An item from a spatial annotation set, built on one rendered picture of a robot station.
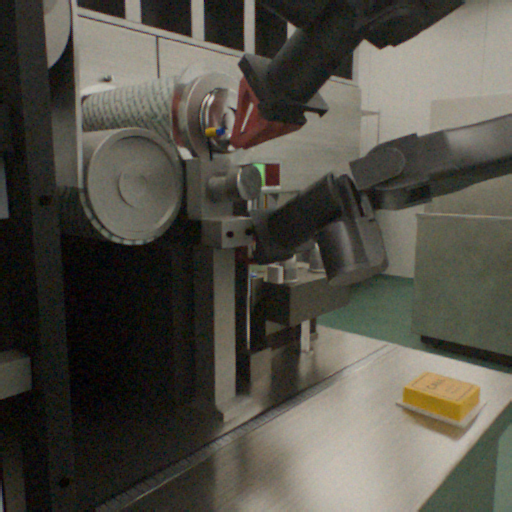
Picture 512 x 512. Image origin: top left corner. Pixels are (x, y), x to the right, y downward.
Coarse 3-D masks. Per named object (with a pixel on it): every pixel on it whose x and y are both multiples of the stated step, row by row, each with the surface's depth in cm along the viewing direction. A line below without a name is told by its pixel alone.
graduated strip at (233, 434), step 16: (384, 352) 77; (352, 368) 71; (320, 384) 65; (288, 400) 61; (304, 400) 61; (256, 416) 57; (272, 416) 57; (224, 432) 53; (240, 432) 53; (208, 448) 50; (176, 464) 47; (192, 464) 48; (144, 480) 45; (160, 480) 45; (112, 496) 43; (128, 496) 43
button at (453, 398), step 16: (416, 384) 60; (432, 384) 60; (448, 384) 60; (464, 384) 60; (416, 400) 59; (432, 400) 57; (448, 400) 56; (464, 400) 56; (448, 416) 56; (464, 416) 56
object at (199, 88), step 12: (216, 72) 56; (192, 84) 55; (204, 84) 55; (216, 84) 57; (228, 84) 58; (192, 96) 54; (204, 96) 56; (192, 108) 54; (252, 108) 62; (192, 120) 55; (192, 132) 55; (192, 144) 55; (204, 144) 56; (204, 156) 57; (216, 156) 58; (228, 156) 59; (240, 156) 61
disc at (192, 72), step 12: (204, 60) 56; (216, 60) 57; (192, 72) 55; (204, 72) 56; (228, 72) 59; (180, 84) 54; (180, 96) 54; (168, 108) 53; (180, 108) 54; (168, 120) 54; (180, 120) 54; (180, 132) 54; (180, 144) 55; (180, 156) 55; (192, 156) 56
